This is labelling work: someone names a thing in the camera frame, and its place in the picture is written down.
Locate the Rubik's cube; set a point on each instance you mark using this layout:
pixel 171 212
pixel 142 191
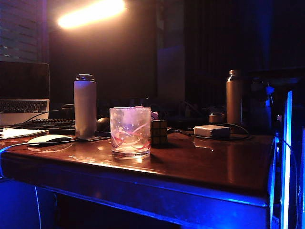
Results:
pixel 159 132

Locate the white flat computer mouse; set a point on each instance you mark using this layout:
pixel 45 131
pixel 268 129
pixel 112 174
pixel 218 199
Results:
pixel 47 138

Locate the dark rounded computer mouse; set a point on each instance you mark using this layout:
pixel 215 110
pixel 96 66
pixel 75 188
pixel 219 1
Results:
pixel 103 124

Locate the flat coaster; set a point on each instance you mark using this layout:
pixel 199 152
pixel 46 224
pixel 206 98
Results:
pixel 101 138

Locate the small pink object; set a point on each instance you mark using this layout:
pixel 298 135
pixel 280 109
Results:
pixel 155 115

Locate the blue-lit metal frame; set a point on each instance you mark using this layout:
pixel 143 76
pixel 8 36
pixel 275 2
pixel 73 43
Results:
pixel 287 148

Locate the silver laptop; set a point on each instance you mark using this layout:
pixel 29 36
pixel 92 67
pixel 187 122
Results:
pixel 23 81

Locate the clear patterned glass cup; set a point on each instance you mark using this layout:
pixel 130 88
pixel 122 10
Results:
pixel 129 136

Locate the black keyboard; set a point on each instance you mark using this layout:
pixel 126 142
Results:
pixel 47 124

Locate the window blind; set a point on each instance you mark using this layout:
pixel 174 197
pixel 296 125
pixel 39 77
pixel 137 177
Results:
pixel 19 28

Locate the glowing lamp bar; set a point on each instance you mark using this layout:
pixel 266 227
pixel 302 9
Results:
pixel 90 13

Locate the white power adapter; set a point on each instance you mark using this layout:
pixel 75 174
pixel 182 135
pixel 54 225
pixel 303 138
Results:
pixel 210 131

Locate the white paper sheet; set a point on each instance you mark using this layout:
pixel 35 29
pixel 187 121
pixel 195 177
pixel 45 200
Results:
pixel 21 132

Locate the white frosted bottle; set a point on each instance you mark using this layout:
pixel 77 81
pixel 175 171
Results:
pixel 85 107

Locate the small metal cup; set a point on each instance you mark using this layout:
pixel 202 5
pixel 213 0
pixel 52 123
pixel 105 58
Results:
pixel 216 118

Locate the brown metal bottle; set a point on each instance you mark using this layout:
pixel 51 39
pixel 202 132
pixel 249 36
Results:
pixel 234 100

